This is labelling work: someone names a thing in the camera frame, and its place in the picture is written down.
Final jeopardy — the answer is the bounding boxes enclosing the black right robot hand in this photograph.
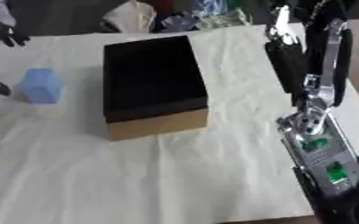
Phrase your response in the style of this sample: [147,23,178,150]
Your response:
[262,0,356,118]

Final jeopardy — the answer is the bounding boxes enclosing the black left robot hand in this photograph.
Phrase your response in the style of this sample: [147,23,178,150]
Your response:
[0,20,32,98]

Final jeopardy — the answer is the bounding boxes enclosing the tan cardboard box black inside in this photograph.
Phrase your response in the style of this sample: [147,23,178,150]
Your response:
[101,34,212,142]

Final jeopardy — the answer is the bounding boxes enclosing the light blue block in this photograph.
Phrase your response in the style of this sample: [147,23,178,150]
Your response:
[17,66,67,105]

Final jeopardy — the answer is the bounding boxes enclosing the green and white bag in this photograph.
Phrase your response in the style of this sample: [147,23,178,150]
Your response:
[193,8,253,31]

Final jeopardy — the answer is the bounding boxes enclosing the blue plastic bag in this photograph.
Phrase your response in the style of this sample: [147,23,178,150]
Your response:
[158,12,200,32]

